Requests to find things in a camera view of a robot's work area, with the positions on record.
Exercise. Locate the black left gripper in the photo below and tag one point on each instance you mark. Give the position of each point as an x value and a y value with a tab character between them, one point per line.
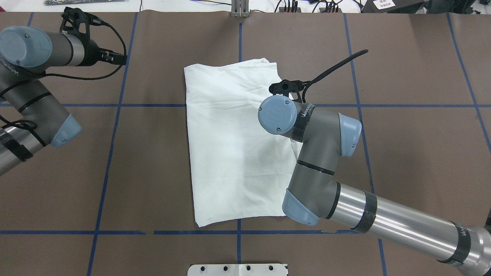
92	53

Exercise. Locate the white long-sleeve printed shirt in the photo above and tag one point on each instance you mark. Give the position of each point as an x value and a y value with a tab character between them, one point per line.
238	170

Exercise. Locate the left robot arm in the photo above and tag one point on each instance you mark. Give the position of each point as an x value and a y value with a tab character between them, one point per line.
26	54

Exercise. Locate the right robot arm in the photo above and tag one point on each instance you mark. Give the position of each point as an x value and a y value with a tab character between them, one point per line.
415	176

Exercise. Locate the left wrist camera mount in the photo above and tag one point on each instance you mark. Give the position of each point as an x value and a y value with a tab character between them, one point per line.
77	23

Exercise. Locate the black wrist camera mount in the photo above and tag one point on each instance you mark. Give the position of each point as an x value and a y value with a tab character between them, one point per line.
286	87

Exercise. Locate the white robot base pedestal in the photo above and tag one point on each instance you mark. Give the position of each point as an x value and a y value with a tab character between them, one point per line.
254	269

